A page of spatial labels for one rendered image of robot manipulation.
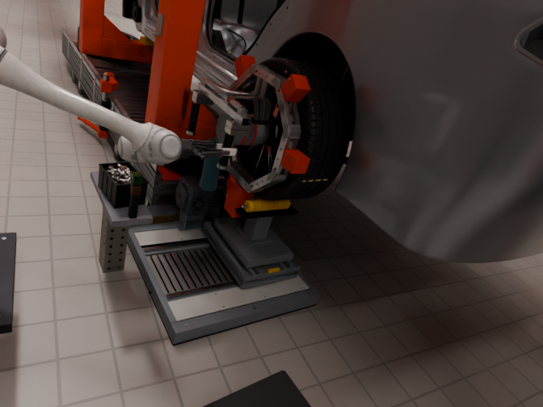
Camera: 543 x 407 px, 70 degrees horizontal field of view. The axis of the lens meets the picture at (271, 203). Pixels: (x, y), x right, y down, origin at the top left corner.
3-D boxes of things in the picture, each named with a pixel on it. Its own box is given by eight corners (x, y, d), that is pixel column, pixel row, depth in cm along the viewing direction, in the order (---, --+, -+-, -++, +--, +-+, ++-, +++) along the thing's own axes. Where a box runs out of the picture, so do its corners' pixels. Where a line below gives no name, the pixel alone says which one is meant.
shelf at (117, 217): (152, 224, 170) (153, 217, 168) (111, 227, 160) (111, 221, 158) (126, 176, 198) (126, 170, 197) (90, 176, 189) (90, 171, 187)
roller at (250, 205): (292, 210, 201) (296, 201, 199) (243, 215, 184) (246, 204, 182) (286, 204, 205) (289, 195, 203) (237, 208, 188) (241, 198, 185)
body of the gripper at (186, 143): (172, 153, 149) (195, 153, 154) (180, 162, 143) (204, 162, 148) (175, 134, 145) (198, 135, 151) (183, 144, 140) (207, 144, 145)
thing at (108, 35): (159, 65, 375) (164, 27, 359) (101, 56, 344) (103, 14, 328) (153, 60, 386) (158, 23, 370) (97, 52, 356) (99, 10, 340)
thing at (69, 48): (157, 97, 457) (161, 63, 439) (76, 89, 407) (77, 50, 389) (133, 71, 524) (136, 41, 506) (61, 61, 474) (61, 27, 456)
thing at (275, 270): (296, 279, 219) (301, 265, 214) (241, 291, 198) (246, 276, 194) (253, 228, 253) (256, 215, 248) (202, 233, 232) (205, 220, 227)
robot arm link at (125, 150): (158, 162, 146) (171, 163, 135) (115, 162, 137) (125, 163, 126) (157, 133, 144) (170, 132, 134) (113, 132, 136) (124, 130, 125)
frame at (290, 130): (276, 211, 176) (314, 94, 151) (264, 211, 172) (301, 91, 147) (224, 157, 213) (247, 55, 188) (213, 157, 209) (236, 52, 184)
